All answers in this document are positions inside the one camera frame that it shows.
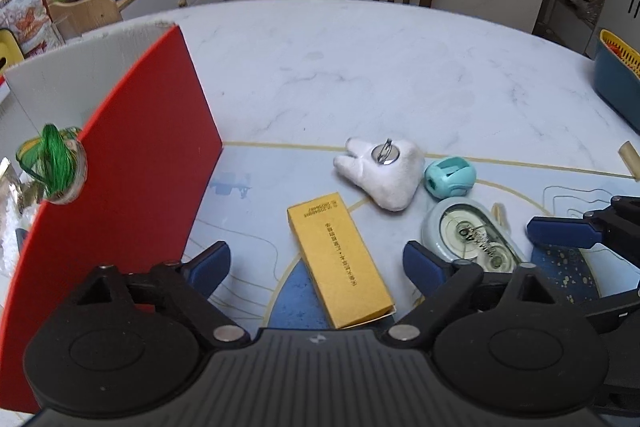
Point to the teal round sharpener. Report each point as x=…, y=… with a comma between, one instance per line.
x=450, y=179

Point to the beige tube piece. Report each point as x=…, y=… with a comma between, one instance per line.
x=631, y=159

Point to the blue plastic tub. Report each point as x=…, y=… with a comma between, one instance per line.
x=617, y=92

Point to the small light wooden chair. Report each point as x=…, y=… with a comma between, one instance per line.
x=87, y=12

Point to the red cardboard box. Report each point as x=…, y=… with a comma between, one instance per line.
x=125, y=182

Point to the yellow plastic colander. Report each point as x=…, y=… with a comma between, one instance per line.
x=622, y=49

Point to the silver foil packet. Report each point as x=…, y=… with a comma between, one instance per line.
x=10, y=187

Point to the green pouch with tassel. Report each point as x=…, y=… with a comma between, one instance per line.
x=52, y=157

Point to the yellow container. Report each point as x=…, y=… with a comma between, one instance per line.
x=9, y=52

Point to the small beige stick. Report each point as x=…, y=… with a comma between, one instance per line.
x=501, y=214

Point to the yellow rectangular box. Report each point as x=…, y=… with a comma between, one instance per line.
x=340, y=257

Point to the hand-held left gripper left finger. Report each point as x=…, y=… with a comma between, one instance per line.
x=215, y=263

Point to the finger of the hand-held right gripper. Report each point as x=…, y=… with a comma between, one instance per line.
x=610, y=309
x=560, y=232

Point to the white plastic bag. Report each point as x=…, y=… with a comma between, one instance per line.
x=9, y=232

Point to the correction tape dispenser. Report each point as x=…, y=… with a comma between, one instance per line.
x=470, y=232

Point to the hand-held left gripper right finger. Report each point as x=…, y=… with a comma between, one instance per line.
x=422, y=264

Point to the white plush tooth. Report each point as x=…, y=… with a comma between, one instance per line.
x=390, y=182

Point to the red snack bag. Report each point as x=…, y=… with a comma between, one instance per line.
x=27, y=7

